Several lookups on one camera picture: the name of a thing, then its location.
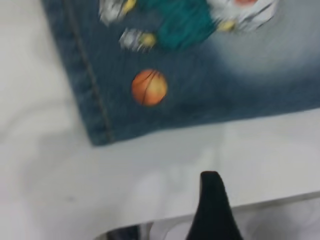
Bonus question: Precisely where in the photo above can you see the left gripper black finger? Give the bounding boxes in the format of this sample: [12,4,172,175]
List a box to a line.
[189,170,246,240]

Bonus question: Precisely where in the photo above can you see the blue denim shorts with basketball print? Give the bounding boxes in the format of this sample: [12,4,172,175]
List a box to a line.
[41,0,320,147]

